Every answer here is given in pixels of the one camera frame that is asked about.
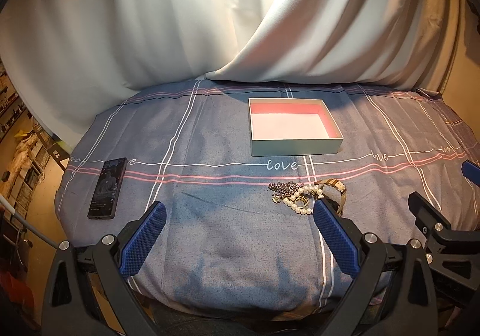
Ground cluttered shelf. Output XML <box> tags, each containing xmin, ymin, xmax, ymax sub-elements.
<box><xmin>1</xmin><ymin>67</ymin><xmax>69</xmax><ymax>218</ymax></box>

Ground brown strap wristwatch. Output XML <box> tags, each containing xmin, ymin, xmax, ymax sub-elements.
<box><xmin>316</xmin><ymin>179</ymin><xmax>347</xmax><ymax>217</ymax></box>

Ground white pearl bracelet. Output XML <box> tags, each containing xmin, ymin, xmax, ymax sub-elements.
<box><xmin>281</xmin><ymin>185</ymin><xmax>325</xmax><ymax>216</ymax></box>

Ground dark metal chain necklace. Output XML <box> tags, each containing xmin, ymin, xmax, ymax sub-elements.
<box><xmin>268</xmin><ymin>180</ymin><xmax>305</xmax><ymax>204</ymax></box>

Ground black smartphone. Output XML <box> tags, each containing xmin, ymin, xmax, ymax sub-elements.
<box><xmin>87</xmin><ymin>157</ymin><xmax>128</xmax><ymax>220</ymax></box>

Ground open grey pink box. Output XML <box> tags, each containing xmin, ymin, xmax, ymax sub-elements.
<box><xmin>249</xmin><ymin>98</ymin><xmax>343</xmax><ymax>156</ymax></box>

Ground left white pillow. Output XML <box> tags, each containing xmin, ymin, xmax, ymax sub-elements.
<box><xmin>0</xmin><ymin>0</ymin><xmax>271</xmax><ymax>142</ymax></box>

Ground white pillow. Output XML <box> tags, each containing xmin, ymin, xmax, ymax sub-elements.
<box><xmin>208</xmin><ymin>0</ymin><xmax>461</xmax><ymax>91</ymax></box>
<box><xmin>0</xmin><ymin>0</ymin><xmax>271</xmax><ymax>142</ymax></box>

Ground blue plaid bed sheet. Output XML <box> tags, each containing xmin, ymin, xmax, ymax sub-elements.
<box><xmin>55</xmin><ymin>79</ymin><xmax>479</xmax><ymax>317</ymax></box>

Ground right white pillow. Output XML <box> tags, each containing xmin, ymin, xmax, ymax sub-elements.
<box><xmin>208</xmin><ymin>0</ymin><xmax>461</xmax><ymax>91</ymax></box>

